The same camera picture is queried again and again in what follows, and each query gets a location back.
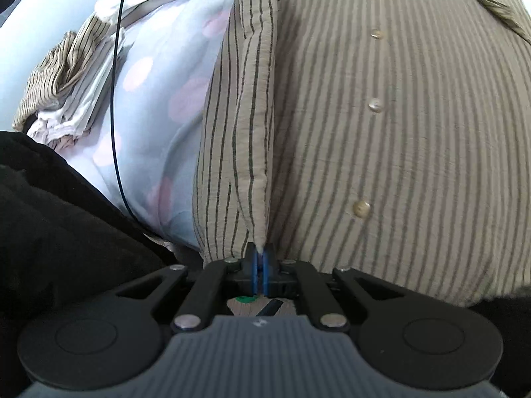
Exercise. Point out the brown striped shirt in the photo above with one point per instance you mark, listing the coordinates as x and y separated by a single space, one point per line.
373 153

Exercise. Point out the person's black clothing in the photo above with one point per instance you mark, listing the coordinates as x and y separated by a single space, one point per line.
62 224

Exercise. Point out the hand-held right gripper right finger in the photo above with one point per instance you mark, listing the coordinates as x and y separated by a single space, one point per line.
268 267

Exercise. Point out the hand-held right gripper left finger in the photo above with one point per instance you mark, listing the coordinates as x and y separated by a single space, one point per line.
252 267

